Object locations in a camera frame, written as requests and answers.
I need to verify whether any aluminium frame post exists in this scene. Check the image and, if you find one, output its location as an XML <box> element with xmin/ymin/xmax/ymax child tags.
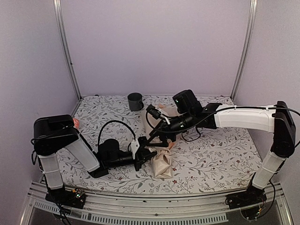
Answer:
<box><xmin>53</xmin><ymin>0</ymin><xmax>82</xmax><ymax>101</ymax></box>
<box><xmin>230</xmin><ymin>0</ymin><xmax>258</xmax><ymax>99</ymax></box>

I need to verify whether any right aluminium frame post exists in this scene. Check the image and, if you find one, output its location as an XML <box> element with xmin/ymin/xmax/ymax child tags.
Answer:
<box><xmin>230</xmin><ymin>0</ymin><xmax>258</xmax><ymax>99</ymax></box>

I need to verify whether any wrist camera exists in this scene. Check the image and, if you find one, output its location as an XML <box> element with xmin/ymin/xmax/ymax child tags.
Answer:
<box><xmin>173</xmin><ymin>90</ymin><xmax>203</xmax><ymax>116</ymax></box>
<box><xmin>130</xmin><ymin>136</ymin><xmax>149</xmax><ymax>160</ymax></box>

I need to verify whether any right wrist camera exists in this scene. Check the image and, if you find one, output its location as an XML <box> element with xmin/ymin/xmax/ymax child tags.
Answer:
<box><xmin>173</xmin><ymin>90</ymin><xmax>203</xmax><ymax>116</ymax></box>

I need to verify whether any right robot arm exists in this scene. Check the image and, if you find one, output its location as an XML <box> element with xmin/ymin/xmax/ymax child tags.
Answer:
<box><xmin>146</xmin><ymin>101</ymin><xmax>299</xmax><ymax>204</ymax></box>

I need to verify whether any peach wrapping paper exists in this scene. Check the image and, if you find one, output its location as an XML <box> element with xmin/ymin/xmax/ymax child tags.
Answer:
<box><xmin>141</xmin><ymin>104</ymin><xmax>180</xmax><ymax>179</ymax></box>

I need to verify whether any dark grey mug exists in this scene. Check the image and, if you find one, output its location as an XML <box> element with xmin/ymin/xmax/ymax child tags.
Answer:
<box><xmin>127</xmin><ymin>92</ymin><xmax>144</xmax><ymax>112</ymax></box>

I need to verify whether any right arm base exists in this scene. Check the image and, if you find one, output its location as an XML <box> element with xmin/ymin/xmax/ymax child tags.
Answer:
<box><xmin>225</xmin><ymin>184</ymin><xmax>267</xmax><ymax>220</ymax></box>

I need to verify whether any front aluminium rail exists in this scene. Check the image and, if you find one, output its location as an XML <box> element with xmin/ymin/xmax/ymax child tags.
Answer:
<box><xmin>20</xmin><ymin>182</ymin><xmax>296</xmax><ymax>225</ymax></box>

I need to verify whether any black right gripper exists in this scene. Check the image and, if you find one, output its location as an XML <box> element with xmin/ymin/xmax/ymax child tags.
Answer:
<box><xmin>145</xmin><ymin>111</ymin><xmax>195</xmax><ymax>148</ymax></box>

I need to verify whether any floral tablecloth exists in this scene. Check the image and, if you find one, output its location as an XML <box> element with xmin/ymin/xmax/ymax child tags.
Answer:
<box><xmin>57</xmin><ymin>96</ymin><xmax>262</xmax><ymax>195</ymax></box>

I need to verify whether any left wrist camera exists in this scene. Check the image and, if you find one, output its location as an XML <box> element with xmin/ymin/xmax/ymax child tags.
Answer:
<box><xmin>130</xmin><ymin>136</ymin><xmax>149</xmax><ymax>160</ymax></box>

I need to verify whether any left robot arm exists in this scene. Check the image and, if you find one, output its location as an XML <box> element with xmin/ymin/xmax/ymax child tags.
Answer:
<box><xmin>31</xmin><ymin>114</ymin><xmax>157</xmax><ymax>203</ymax></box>

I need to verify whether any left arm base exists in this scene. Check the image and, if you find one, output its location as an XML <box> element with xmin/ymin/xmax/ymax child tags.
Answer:
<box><xmin>45</xmin><ymin>186</ymin><xmax>86</xmax><ymax>209</ymax></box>

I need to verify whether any left aluminium frame post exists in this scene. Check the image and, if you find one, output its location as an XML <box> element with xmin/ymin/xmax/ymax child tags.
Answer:
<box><xmin>53</xmin><ymin>0</ymin><xmax>82</xmax><ymax>101</ymax></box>

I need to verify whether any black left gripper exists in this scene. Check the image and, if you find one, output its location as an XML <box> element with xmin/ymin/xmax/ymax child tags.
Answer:
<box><xmin>107</xmin><ymin>150</ymin><xmax>157</xmax><ymax>172</ymax></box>

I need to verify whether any red white patterned bowl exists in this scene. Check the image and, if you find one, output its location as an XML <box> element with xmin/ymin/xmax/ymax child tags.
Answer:
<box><xmin>73</xmin><ymin>118</ymin><xmax>80</xmax><ymax>129</ymax></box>

